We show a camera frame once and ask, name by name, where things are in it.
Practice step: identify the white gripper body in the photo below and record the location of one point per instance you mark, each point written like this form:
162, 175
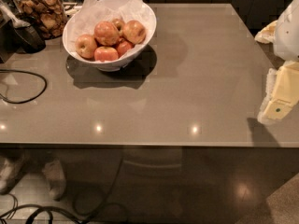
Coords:
288, 32

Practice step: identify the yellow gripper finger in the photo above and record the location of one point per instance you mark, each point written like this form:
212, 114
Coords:
282, 93
266, 35

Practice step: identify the right red yellow apple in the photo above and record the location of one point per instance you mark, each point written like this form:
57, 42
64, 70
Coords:
134, 31

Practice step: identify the small red apple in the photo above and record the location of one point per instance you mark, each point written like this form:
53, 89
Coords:
123, 47

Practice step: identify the back partly hidden apple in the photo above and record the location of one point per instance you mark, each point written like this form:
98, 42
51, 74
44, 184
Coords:
119, 23

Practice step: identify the white bowl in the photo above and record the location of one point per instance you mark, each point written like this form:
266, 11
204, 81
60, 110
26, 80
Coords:
123, 61

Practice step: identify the left yellow red apple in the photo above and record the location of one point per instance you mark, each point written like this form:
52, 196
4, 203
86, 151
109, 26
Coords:
85, 46

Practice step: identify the white paper liner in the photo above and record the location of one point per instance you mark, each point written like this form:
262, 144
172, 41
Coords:
93, 11

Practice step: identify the glass jar of dried chips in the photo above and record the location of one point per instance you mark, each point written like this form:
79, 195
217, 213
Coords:
49, 15

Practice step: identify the black round appliance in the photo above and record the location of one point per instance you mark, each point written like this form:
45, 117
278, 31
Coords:
30, 39

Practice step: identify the white shoe right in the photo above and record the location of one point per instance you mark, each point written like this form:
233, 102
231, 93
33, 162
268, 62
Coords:
55, 177

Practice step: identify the white shoe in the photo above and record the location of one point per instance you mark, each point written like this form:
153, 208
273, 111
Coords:
55, 177
11, 172

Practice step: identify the white shoe left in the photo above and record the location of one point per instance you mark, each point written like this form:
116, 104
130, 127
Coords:
11, 172

